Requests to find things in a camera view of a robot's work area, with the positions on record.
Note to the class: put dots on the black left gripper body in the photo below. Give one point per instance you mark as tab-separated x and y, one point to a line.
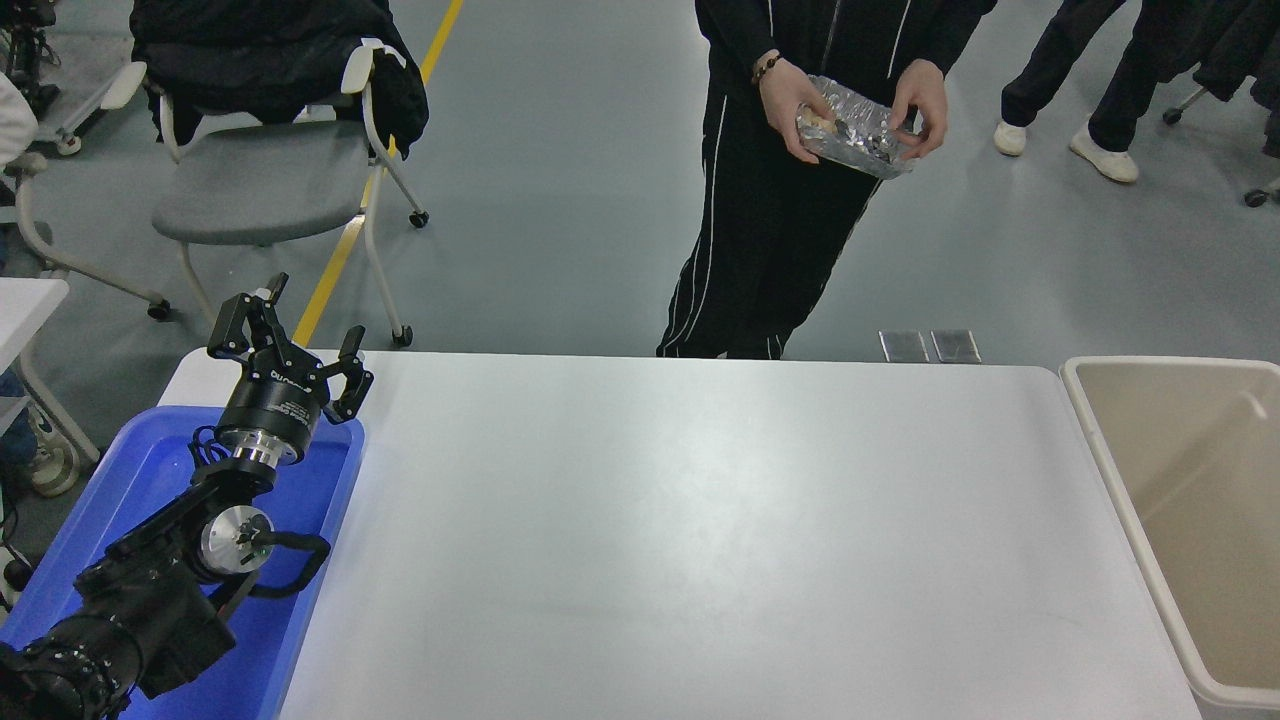
275	405

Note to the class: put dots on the silver foil tray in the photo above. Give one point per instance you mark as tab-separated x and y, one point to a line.
860	135

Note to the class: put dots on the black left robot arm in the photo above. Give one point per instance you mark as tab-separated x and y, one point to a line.
150	600

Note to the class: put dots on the person's right hand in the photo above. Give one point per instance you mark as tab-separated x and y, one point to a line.
790	100

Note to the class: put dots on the person's left hand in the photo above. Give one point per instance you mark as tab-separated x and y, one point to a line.
925	100

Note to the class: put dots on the blue plastic tray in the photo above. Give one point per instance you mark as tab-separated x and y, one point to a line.
130	470

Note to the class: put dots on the small white table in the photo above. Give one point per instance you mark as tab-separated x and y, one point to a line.
25	310

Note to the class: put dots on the black jacket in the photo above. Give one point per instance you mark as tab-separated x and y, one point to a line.
260	60

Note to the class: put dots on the black equipment stand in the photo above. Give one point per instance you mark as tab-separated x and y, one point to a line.
25	50

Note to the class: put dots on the person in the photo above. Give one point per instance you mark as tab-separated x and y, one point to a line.
770	240
1050	60

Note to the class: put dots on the metal floor socket plate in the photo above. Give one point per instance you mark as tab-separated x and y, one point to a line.
903	347
955	347

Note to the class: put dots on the large pale plastic bin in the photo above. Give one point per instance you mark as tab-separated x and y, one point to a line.
1200	500

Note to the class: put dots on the chair legs with casters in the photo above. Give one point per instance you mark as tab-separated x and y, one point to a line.
1180	104

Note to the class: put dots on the black coat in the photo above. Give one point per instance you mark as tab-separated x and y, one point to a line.
1240	50

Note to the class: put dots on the grey seat white frame chair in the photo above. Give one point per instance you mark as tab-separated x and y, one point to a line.
260	180

